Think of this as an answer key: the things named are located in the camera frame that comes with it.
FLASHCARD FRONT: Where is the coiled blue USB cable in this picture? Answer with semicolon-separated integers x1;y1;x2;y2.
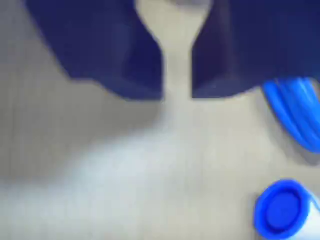
261;76;320;154

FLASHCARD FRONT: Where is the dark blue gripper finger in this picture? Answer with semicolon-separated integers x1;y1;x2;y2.
24;0;165;102
191;0;320;100

